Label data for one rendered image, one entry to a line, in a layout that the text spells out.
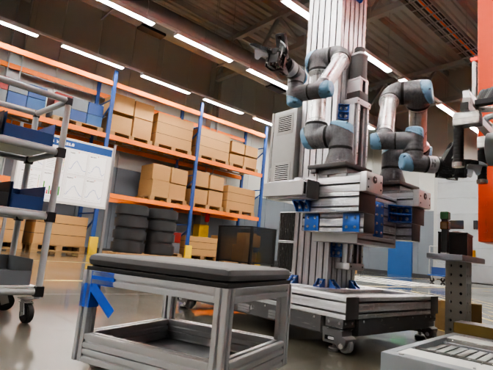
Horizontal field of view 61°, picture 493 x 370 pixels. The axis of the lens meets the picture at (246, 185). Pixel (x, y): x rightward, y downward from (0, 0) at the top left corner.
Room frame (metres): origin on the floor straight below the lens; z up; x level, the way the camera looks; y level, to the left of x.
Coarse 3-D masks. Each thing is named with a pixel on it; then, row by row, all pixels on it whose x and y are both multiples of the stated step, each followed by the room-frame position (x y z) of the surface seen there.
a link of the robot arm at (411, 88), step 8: (416, 80) 1.91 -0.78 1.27; (424, 80) 1.89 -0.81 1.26; (408, 88) 1.90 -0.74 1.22; (416, 88) 1.89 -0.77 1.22; (424, 88) 1.87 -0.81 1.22; (432, 88) 1.92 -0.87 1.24; (408, 96) 1.91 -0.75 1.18; (416, 96) 1.90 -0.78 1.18; (424, 96) 1.89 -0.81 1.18; (432, 96) 1.89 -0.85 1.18; (408, 104) 1.97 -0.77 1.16; (416, 104) 1.93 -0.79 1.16; (424, 104) 1.93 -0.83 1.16; (416, 112) 1.99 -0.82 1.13; (424, 112) 1.99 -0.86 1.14; (416, 120) 2.03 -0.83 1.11; (424, 120) 2.02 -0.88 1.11; (424, 128) 2.06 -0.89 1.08; (424, 136) 2.10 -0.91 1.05; (424, 144) 2.14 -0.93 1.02; (424, 152) 2.16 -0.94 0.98
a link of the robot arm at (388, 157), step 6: (384, 150) 2.29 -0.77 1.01; (390, 150) 2.26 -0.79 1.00; (396, 150) 2.25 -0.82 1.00; (402, 150) 2.24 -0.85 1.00; (384, 156) 2.29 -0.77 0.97; (390, 156) 2.26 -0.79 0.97; (396, 156) 2.25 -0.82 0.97; (384, 162) 2.28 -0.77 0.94; (390, 162) 2.26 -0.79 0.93; (396, 162) 2.25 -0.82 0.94
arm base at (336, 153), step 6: (330, 150) 1.96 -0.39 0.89; (336, 150) 1.93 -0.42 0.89; (342, 150) 1.93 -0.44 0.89; (348, 150) 1.93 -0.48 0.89; (330, 156) 1.94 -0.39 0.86; (336, 156) 1.92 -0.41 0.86; (342, 156) 1.93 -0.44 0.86; (348, 156) 1.92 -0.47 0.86; (324, 162) 1.98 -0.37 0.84; (330, 162) 1.93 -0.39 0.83; (354, 162) 1.94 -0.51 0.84
